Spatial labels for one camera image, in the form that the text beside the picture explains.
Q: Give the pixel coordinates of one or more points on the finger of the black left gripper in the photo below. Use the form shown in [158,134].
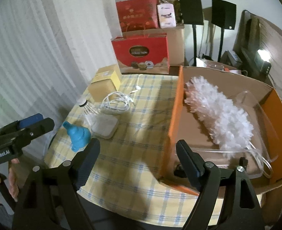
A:
[30,120]
[13,135]

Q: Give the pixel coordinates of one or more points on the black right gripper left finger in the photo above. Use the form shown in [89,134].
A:
[47,189]

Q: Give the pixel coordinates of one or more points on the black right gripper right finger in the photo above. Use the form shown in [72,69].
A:
[240,208]

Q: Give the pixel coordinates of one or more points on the blue silicone funnel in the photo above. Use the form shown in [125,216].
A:
[80,136]

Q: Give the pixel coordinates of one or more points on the clear plastic tray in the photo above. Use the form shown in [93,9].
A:
[251,134]

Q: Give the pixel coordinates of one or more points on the white feather shuttlecock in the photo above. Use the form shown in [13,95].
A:
[90,111]

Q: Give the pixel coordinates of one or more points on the white square box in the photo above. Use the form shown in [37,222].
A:
[104,125]

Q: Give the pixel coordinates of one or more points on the yellow sponge with paper sleeve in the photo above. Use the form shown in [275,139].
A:
[106,80]

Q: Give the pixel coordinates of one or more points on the orange cardboard box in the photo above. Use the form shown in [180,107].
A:
[224,116]

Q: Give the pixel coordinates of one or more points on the white fluffy duster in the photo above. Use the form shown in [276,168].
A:
[217,117]

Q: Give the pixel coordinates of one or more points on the yellow plaid tablecloth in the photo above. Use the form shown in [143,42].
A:
[124,179]

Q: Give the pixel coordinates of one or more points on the red Ferrero Collection bag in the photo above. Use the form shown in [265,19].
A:
[144,54]

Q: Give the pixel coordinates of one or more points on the bright lamp device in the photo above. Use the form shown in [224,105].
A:
[258,61]

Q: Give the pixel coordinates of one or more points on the red gift box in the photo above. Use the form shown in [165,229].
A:
[137,15]

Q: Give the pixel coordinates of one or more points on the beige sofa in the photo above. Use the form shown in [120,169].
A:
[259,46]

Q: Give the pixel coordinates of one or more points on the brown cardboard box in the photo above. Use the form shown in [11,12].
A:
[175,40]

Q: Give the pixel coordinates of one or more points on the white pink small box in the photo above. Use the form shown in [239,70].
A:
[166,14]

